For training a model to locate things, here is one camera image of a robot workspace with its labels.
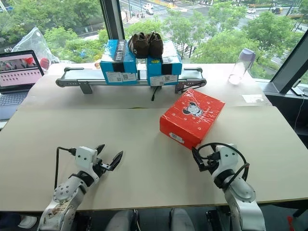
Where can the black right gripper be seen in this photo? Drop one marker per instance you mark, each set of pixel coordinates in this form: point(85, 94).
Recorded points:
point(211, 166)

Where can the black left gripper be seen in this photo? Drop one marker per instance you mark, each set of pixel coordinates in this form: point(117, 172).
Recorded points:
point(99, 166)

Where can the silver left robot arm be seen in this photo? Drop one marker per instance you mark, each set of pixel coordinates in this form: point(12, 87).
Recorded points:
point(65, 192)

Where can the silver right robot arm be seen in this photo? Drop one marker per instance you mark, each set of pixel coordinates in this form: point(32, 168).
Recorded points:
point(243, 195)

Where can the red shoe box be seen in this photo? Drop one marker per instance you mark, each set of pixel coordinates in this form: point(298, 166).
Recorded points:
point(192, 118)

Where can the blue shoe box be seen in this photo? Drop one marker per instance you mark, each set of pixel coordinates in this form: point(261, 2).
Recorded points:
point(119, 65)
point(166, 68)

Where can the grey rounded shape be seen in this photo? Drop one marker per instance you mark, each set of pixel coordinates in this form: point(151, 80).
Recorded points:
point(122, 221)
point(181, 220)

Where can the black block under table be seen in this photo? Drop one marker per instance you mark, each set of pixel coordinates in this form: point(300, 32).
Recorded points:
point(216, 221)

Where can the grey conveyor belt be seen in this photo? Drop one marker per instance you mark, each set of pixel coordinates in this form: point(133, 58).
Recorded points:
point(72, 83)

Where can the clear plastic label sheet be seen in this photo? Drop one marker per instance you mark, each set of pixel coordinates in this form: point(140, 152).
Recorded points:
point(252, 98)

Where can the clear bottle purple lid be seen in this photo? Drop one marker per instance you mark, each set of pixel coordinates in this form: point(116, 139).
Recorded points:
point(239, 69)

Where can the small red object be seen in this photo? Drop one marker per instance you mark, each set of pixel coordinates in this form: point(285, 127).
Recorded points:
point(44, 63)

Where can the brown suede shoe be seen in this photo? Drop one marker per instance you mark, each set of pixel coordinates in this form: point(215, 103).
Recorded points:
point(138, 47)
point(156, 45)

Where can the black smartphone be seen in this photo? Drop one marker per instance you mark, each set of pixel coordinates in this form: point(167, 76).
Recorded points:
point(298, 91)

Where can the open laptop computer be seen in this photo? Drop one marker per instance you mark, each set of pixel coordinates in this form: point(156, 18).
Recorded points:
point(16, 74)

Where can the black window mullion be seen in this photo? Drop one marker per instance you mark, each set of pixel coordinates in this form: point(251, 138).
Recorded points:
point(111, 19)

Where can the clear plastic bag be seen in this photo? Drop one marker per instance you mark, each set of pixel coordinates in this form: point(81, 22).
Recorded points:
point(31, 41)

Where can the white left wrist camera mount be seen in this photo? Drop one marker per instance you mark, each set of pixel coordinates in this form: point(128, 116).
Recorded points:
point(84, 157)

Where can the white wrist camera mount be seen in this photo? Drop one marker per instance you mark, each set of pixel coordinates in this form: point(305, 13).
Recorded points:
point(225, 154)
point(84, 157)

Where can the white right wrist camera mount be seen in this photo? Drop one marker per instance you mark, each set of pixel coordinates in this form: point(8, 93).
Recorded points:
point(225, 154)

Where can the dark slanted window post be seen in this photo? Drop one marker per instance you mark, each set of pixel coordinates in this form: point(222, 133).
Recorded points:
point(288, 69)

